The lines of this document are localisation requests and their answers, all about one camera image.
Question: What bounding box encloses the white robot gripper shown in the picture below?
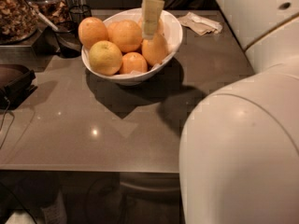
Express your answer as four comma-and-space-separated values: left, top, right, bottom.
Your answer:
141, 0, 164, 39

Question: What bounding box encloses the large orange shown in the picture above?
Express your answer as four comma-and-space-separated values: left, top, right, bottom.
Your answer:
107, 20, 142, 53

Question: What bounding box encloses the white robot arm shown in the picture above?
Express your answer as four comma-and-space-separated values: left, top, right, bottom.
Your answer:
179, 0, 299, 224

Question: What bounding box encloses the orange at bowl back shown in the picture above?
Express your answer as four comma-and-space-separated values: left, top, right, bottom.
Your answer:
137, 18, 164, 37

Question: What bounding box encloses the white ceramic bowl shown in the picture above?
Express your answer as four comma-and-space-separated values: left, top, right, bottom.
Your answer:
81, 10, 183, 86

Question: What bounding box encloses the orange at bowl right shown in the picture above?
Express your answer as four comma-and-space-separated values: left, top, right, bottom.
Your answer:
141, 33, 168, 66

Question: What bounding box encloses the small front centre orange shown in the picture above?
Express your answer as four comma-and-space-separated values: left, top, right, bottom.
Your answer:
120, 52, 148, 74

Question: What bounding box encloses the orange at bowl left rim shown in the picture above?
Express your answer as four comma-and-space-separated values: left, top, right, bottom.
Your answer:
78, 17, 108, 49

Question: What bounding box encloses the yellowish front left orange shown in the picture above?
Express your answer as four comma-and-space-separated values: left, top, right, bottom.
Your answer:
89, 40, 122, 76

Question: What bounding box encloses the crumpled paper napkin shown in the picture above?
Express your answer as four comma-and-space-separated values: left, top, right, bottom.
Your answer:
178, 12, 222, 35

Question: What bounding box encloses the large glass jar of nuts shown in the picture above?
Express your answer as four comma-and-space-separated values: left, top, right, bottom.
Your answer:
0, 0, 37, 45

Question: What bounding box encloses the black device at left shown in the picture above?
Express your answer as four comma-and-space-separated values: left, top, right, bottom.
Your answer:
0, 64, 36, 110

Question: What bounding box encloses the black wire mesh cup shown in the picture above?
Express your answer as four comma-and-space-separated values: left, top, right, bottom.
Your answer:
69, 5, 92, 24

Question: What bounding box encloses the white scoop handle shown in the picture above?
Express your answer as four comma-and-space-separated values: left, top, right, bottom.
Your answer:
33, 8, 59, 32

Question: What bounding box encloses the black cable at left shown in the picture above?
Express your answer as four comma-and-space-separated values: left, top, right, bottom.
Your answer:
0, 96, 16, 150

